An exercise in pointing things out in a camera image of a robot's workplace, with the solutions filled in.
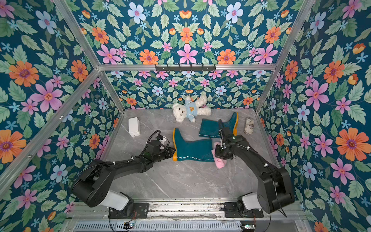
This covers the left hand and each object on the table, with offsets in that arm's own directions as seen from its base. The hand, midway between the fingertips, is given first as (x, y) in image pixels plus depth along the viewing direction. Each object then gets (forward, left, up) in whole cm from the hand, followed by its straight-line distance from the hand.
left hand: (176, 150), depth 91 cm
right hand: (-6, -25, +4) cm, 26 cm away
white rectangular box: (+23, +32, -1) cm, 39 cm away
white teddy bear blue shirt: (+34, -11, +3) cm, 36 cm away
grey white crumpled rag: (+17, -54, -2) cm, 56 cm away
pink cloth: (-13, -26, +4) cm, 29 cm away
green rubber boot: (-1, -14, +1) cm, 14 cm away
